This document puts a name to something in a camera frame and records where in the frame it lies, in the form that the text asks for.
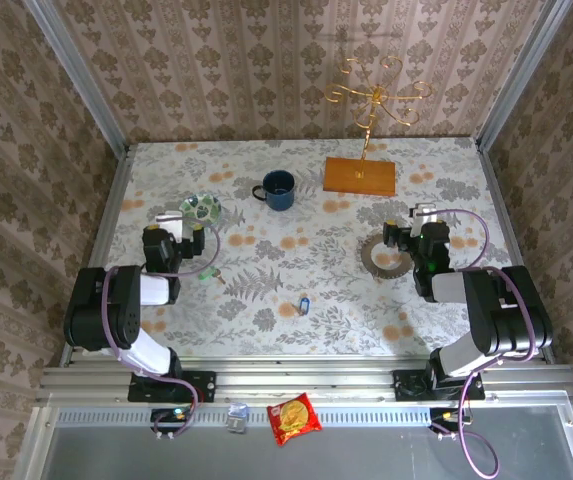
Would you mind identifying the green leaf pattern bowl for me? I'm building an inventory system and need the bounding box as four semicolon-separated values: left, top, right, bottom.
178;192;223;229

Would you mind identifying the dark blue enamel mug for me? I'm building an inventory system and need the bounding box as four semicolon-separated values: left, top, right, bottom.
251;169;297;213

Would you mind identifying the small black controller board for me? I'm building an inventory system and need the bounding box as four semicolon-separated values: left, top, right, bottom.
150;406;194;438
429;406;470;437

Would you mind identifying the red snack packet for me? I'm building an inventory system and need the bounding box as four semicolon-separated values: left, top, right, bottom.
265;391;324;448

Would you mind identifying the grey metal shelf plate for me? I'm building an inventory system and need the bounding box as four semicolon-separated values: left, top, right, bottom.
13;405;573;480

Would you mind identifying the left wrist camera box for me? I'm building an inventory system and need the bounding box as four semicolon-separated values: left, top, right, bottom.
155;211;189;243

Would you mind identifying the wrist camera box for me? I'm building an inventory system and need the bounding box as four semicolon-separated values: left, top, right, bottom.
411;202;439;233
155;211;189;243

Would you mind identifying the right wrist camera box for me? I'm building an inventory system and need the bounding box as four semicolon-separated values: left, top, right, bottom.
411;202;439;233

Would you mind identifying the aluminium table side rail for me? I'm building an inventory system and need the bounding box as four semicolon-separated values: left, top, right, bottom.
60;143;135;371
474;138;558;366

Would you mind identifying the gold wire stand wooden base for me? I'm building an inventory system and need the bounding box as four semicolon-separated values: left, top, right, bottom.
322;54;434;198

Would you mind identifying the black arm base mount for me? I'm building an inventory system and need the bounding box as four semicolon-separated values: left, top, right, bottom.
392;368;486;403
127;370;218;404

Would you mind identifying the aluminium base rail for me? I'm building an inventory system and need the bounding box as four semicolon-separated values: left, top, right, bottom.
35;357;573;404

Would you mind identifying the aluminium frame post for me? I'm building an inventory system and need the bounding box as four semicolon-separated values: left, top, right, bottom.
474;0;573;152
21;0;131;157

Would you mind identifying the slotted grey cable duct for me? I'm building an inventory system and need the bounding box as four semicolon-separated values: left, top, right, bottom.
50;402;573;428

